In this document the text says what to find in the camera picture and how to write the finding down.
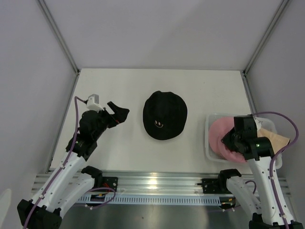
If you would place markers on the white plastic basket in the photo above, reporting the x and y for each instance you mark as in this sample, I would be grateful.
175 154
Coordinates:
269 125

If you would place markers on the black smiley bucket hat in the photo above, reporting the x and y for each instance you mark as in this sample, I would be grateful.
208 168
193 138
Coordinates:
164 115

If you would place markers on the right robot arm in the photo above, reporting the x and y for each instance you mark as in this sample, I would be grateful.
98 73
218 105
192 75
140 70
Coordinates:
268 210

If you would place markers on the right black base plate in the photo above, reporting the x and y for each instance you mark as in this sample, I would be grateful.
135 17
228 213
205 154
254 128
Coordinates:
212 186

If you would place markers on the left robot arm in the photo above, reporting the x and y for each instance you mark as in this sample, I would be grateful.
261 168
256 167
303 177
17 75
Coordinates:
71 179

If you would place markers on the aluminium frame post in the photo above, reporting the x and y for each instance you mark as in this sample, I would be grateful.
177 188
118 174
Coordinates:
58 35
279 12

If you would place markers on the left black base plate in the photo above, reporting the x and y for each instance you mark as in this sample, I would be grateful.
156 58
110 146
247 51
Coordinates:
111 182

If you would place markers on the right aluminium frame post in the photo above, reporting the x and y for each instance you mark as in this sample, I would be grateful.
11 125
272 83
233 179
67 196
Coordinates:
279 12

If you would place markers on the pink bucket hat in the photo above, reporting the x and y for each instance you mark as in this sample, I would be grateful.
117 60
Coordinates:
217 130

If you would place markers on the white slotted cable duct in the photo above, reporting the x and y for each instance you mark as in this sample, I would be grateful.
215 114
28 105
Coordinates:
197 200

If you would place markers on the beige bucket hat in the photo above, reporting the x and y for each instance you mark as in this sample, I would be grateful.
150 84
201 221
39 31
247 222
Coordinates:
277 141

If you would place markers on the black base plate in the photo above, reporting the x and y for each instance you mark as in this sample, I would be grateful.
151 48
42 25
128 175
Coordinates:
111 182
212 186

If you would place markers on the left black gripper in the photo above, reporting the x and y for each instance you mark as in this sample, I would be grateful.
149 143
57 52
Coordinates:
120 114

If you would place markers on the aluminium mounting rail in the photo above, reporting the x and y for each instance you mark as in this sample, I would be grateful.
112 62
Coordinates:
159 183

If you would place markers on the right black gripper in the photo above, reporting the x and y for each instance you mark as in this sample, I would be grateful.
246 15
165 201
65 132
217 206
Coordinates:
226 140

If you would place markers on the left aluminium frame post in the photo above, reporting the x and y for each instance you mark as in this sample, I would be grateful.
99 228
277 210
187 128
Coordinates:
58 35

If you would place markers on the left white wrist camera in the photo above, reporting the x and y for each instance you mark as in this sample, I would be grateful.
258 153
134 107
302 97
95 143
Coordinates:
93 102

